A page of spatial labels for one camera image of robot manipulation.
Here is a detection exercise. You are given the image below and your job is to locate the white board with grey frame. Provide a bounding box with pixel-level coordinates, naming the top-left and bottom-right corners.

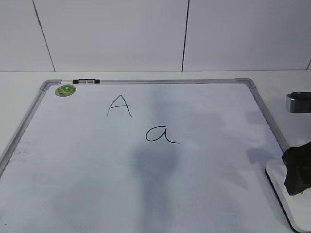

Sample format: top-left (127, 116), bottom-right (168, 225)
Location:
top-left (0, 78), bottom-right (296, 233)

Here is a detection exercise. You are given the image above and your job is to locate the white eraser with black felt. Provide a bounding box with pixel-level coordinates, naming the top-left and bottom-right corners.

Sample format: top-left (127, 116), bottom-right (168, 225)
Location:
top-left (265, 159), bottom-right (311, 233)

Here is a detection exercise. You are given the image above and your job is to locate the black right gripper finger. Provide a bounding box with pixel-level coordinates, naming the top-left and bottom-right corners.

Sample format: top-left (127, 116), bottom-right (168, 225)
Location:
top-left (282, 143), bottom-right (311, 196)

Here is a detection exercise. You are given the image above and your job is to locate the round green magnet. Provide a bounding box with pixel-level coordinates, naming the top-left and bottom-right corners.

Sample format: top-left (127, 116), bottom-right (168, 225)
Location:
top-left (55, 84), bottom-right (76, 97)

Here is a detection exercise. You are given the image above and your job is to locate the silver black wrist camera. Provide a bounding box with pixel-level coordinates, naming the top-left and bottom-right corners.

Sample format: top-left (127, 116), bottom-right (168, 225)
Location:
top-left (286, 92), bottom-right (311, 113)

